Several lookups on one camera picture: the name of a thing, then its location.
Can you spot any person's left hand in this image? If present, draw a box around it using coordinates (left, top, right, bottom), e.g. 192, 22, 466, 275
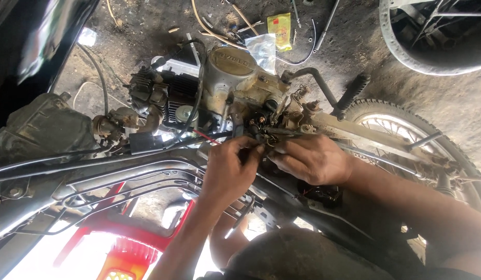
199, 135, 266, 206

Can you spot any person's right hand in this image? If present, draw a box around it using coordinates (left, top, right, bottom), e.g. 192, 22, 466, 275
267, 134, 355, 187

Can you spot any motorcycle wire bundle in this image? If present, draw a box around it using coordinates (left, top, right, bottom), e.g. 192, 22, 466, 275
246, 117, 303, 150

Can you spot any dirty motorcycle engine case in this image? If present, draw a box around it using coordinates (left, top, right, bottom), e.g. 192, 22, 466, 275
202, 46, 291, 129

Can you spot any kick starter lever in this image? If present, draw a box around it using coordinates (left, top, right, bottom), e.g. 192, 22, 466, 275
281, 67, 339, 109

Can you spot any black rubber footpeg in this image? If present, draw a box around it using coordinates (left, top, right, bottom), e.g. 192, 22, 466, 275
333, 73, 371, 121

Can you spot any clear plastic bag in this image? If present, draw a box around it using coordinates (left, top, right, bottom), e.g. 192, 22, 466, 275
244, 33, 277, 75

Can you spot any black relay box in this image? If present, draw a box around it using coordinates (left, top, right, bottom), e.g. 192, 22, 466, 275
128, 131, 165, 155

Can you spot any person's leg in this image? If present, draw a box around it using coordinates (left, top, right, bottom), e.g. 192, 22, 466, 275
209, 210, 396, 280

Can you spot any black finned engine cylinder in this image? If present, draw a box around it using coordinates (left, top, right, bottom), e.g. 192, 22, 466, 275
124, 65, 200, 125

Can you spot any yellow packet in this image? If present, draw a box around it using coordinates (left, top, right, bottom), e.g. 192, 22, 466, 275
267, 12, 293, 53

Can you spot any wooden stick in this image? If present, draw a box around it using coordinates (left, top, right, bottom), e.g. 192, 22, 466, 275
232, 3, 260, 36

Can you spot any dirty carburetor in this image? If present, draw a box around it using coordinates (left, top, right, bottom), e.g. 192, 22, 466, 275
92, 107, 141, 145

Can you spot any long metal rod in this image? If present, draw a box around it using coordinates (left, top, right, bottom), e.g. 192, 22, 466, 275
314, 0, 340, 51

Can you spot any spoked rear motorcycle wheel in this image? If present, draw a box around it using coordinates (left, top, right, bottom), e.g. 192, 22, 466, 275
343, 98, 481, 218

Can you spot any red tail light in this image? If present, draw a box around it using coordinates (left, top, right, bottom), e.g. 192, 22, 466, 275
96, 236, 159, 280

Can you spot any loose wheel rim with tyre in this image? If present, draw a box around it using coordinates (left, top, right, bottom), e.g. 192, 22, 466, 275
379, 0, 481, 76

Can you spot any grey air filter box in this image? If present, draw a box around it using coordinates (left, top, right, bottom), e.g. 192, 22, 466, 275
0, 92, 99, 166

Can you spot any glossy black body panel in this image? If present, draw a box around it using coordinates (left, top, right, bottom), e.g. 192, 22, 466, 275
0, 0, 100, 133

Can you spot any red wire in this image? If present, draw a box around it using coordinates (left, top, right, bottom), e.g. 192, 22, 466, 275
192, 129, 222, 145

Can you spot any tan cable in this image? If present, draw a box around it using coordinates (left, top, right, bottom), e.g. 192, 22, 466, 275
191, 0, 247, 50

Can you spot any motorcycle frame with rack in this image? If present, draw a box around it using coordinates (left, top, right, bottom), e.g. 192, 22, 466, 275
0, 113, 431, 249

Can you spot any grey hose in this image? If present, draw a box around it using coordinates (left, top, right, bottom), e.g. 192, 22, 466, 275
76, 43, 110, 115

